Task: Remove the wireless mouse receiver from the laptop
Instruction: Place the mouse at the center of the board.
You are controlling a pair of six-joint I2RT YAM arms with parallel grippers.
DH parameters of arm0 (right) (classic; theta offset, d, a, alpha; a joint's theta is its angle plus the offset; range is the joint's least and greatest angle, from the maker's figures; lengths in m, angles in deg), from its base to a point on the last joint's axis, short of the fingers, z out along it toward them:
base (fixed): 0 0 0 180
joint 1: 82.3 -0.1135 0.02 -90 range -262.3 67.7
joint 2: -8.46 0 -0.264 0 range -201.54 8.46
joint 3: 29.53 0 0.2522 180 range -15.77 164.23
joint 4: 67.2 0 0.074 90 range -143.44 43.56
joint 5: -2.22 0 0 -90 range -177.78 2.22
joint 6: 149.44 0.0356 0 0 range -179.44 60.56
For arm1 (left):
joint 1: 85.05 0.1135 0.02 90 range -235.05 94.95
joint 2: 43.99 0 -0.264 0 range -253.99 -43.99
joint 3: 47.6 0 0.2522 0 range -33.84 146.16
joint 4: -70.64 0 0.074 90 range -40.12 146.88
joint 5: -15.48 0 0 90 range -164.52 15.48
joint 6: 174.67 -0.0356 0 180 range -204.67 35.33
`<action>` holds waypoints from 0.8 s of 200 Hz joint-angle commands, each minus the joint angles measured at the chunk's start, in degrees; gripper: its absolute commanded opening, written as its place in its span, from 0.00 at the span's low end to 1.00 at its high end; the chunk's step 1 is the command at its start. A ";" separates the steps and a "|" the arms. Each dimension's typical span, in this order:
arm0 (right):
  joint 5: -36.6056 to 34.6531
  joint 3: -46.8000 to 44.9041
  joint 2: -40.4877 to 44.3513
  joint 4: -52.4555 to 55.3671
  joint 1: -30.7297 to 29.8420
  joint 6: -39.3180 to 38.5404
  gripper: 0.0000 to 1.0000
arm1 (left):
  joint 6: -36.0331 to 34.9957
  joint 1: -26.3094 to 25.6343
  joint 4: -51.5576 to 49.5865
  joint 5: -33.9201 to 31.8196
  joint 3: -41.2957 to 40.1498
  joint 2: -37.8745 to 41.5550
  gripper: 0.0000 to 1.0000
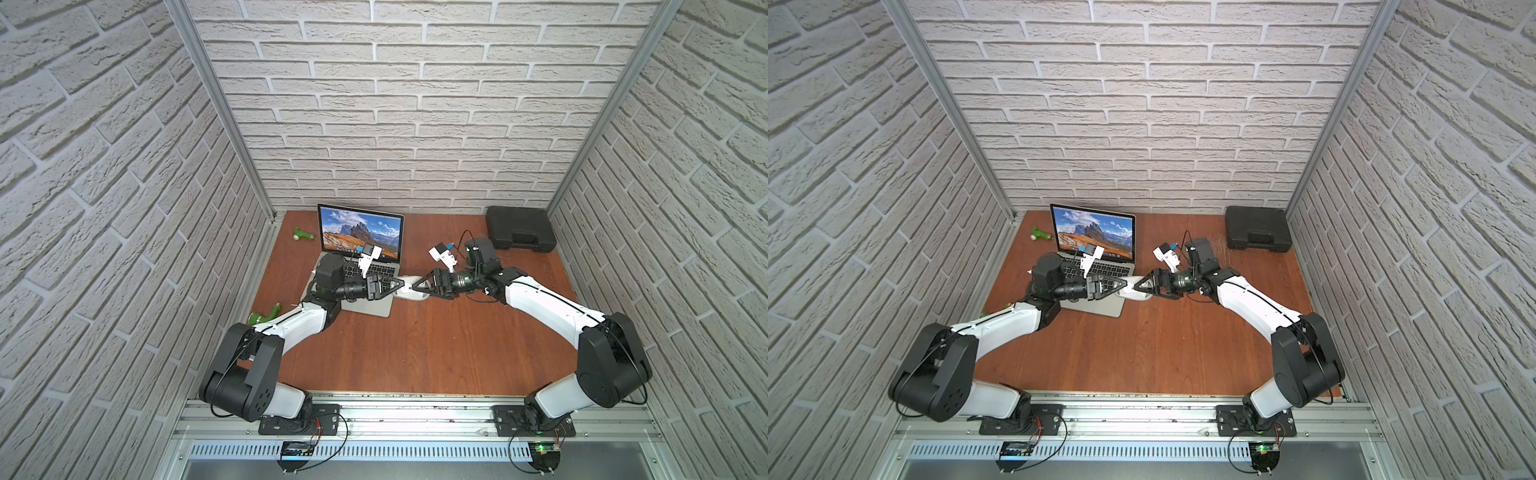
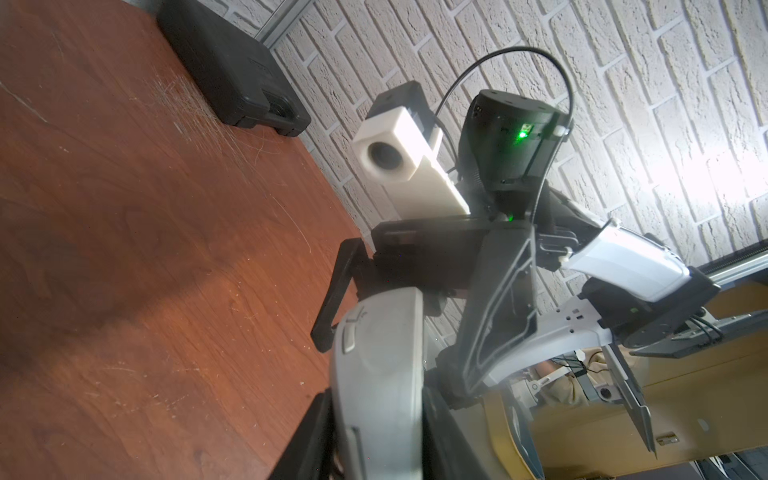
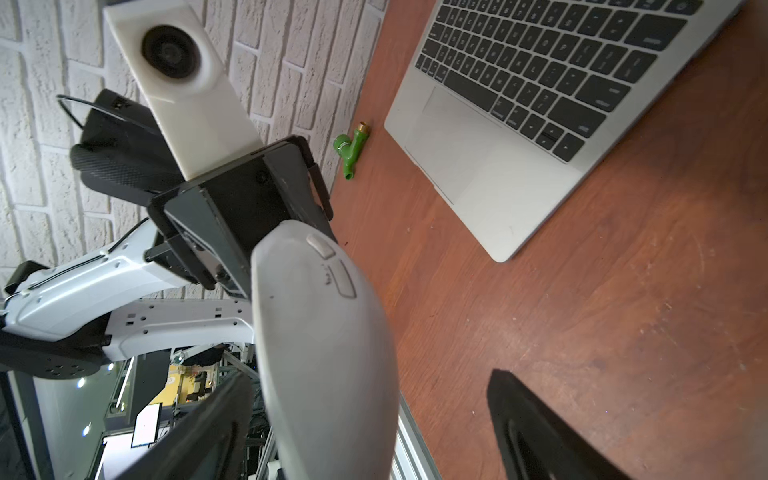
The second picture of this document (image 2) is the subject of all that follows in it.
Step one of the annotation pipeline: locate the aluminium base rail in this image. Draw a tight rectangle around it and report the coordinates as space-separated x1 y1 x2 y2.
701 240 767 290

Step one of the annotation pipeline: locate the right aluminium corner post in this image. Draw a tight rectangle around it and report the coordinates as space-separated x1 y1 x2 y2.
255 0 315 49

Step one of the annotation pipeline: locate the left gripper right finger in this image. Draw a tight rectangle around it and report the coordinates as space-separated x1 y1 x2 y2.
422 386 489 480

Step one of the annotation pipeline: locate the black plastic tool case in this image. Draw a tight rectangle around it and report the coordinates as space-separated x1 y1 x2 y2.
156 1 311 137

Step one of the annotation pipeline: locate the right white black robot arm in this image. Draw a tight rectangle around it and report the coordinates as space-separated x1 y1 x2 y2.
311 81 718 399

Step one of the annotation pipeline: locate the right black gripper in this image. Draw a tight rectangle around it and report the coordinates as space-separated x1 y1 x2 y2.
310 216 537 408

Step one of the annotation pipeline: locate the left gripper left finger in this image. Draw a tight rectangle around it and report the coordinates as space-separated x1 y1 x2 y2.
268 389 333 480

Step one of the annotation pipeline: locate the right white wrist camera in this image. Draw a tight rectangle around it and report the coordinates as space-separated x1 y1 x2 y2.
351 81 470 220

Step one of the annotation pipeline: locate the white wireless mouse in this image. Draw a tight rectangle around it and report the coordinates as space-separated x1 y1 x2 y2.
331 287 424 479

